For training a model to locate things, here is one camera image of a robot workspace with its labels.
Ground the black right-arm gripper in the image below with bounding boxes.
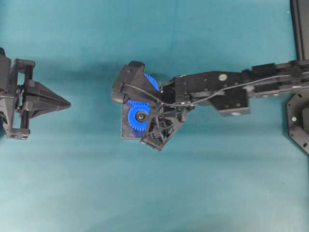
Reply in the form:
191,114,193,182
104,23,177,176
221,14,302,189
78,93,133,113
140,104,195,151

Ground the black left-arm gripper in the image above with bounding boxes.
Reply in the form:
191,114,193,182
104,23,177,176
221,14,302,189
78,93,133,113
0,48,71,140

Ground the small blue gear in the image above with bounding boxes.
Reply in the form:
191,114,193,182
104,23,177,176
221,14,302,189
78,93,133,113
127,100,150,131

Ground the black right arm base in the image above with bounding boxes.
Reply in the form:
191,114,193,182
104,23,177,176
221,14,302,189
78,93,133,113
283,91,309,156

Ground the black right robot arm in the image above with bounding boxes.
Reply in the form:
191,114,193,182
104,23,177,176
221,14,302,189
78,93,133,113
140,60,309,151

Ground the large blue gear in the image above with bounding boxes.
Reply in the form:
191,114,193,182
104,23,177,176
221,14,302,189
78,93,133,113
144,73,159,91

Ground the metal base plate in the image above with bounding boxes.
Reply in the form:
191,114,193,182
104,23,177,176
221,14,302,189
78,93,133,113
121,101,145,139

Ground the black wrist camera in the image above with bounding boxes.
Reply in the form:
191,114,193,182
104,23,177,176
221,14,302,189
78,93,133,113
112,61,159,104

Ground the black frame rail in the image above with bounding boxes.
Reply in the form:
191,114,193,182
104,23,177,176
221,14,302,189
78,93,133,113
290,0,309,60

